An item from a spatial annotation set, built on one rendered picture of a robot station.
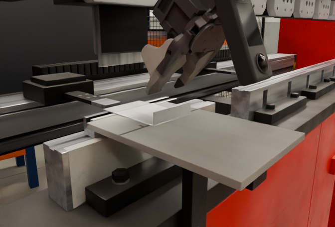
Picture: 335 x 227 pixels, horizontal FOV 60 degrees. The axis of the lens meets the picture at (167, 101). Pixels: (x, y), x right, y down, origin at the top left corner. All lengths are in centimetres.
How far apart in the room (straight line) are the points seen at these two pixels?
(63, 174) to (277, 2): 71
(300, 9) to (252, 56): 75
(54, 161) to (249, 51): 31
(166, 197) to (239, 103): 46
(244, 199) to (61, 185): 37
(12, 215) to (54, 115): 28
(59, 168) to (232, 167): 26
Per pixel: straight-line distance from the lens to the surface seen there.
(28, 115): 70
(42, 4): 99
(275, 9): 90
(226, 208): 60
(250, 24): 37
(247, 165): 32
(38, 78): 69
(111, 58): 49
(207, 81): 113
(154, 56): 41
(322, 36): 255
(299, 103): 108
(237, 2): 36
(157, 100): 59
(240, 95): 86
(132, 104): 54
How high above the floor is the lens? 114
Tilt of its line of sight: 14 degrees down
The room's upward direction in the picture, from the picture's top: straight up
